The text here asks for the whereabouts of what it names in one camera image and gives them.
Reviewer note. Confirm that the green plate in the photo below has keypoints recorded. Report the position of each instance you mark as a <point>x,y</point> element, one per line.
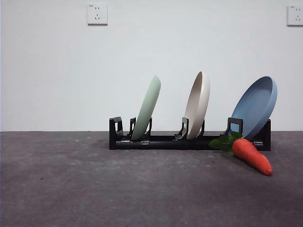
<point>148,106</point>

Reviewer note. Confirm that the orange carrot with green leaves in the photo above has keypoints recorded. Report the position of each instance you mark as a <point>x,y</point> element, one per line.
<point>248,153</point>

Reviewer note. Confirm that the black plate rack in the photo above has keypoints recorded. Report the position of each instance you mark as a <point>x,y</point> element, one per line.
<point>165,144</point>

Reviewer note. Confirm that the beige plate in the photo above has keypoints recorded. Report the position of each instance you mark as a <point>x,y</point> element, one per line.
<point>199,106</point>

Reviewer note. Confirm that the blue plate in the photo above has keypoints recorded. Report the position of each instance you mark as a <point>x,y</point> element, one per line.
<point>255,106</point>

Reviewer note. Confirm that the white wall socket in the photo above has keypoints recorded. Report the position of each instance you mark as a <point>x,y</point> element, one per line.
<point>97,14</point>
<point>296,15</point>

